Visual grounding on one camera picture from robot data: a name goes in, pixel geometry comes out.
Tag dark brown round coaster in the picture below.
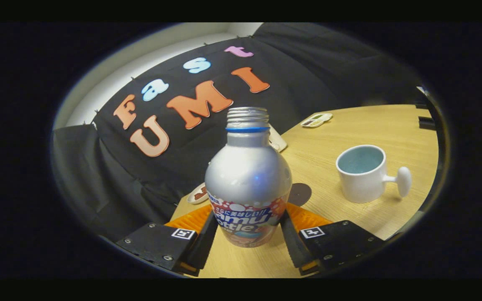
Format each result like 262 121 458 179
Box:
288 183 312 207

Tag white cup with blue inside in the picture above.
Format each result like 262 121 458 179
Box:
336 145 412 204

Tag white palette tray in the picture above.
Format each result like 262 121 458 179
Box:
300 112 333 128

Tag silver juice bottle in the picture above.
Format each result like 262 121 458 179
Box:
205 107 292 248

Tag white plate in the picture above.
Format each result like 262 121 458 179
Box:
187 182 209 205

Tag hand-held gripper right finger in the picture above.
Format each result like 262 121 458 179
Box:
280 202 386 275

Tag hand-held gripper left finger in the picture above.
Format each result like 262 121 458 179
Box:
115 204 219 277

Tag black backdrop cloth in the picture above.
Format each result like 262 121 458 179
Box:
51 23 428 243

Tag white toaster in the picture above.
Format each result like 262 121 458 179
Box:
268 125 288 153

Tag wooden table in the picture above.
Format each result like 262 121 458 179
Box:
170 104 439 278

